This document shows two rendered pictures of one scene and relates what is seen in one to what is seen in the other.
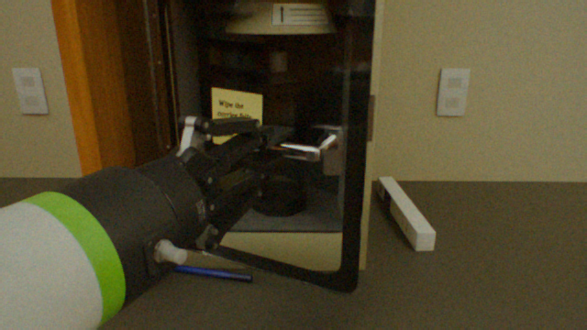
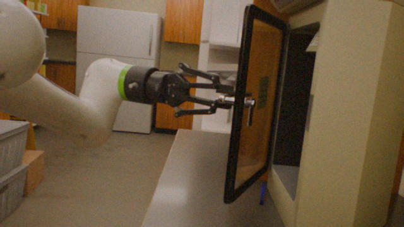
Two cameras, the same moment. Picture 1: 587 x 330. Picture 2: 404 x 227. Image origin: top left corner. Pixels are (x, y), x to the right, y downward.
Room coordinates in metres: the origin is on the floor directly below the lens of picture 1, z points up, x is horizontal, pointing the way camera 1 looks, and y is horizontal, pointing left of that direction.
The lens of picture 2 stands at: (0.38, -0.79, 1.29)
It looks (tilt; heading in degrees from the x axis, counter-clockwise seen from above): 9 degrees down; 87
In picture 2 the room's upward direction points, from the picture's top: 6 degrees clockwise
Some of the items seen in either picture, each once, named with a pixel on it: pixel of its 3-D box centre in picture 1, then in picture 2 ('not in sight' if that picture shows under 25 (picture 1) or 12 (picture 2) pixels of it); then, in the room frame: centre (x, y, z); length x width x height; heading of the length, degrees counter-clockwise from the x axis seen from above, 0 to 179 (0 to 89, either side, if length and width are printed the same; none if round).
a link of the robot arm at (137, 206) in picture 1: (114, 237); (144, 85); (0.26, 0.12, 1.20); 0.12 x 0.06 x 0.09; 64
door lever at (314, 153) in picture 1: (293, 145); (235, 99); (0.47, 0.00, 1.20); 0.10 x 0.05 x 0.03; 64
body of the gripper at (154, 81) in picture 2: (179, 197); (171, 89); (0.33, 0.09, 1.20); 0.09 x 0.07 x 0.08; 154
